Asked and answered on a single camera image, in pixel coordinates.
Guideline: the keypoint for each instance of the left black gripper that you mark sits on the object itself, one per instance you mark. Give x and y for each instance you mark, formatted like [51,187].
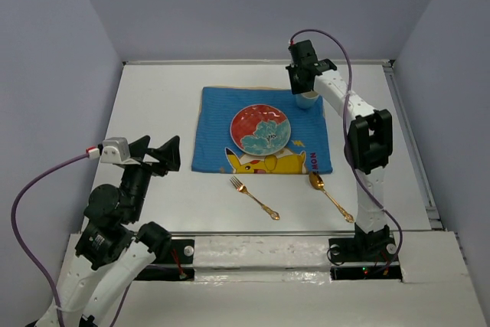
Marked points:
[169,152]

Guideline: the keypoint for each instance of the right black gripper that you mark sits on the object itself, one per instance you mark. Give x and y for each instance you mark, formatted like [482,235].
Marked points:
[297,88]

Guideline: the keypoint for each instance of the blue paper cup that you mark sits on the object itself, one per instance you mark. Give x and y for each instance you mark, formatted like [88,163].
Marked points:
[307,100]

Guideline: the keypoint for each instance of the red and blue ceramic plate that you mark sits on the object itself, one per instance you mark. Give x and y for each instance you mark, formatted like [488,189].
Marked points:
[260,130]

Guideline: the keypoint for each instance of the blue cartoon placemat cloth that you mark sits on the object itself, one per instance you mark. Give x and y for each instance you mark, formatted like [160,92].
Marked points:
[215,152]

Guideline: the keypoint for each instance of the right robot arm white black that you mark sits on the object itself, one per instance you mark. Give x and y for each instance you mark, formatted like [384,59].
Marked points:
[368,136]

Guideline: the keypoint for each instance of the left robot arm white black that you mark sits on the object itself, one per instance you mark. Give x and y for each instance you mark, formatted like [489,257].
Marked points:
[108,256]

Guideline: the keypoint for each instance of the gold fork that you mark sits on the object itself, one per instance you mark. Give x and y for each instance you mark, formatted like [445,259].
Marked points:
[241,187]

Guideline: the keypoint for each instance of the gold spoon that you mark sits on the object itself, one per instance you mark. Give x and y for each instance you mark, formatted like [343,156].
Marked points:
[317,183]

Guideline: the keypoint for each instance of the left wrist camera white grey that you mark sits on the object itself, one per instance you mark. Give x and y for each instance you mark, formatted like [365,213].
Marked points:
[115,151]

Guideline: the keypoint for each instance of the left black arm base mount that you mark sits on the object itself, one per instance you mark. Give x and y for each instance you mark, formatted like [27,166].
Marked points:
[174,265]

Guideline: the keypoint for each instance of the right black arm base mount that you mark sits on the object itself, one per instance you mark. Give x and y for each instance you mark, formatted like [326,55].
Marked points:
[349,263]

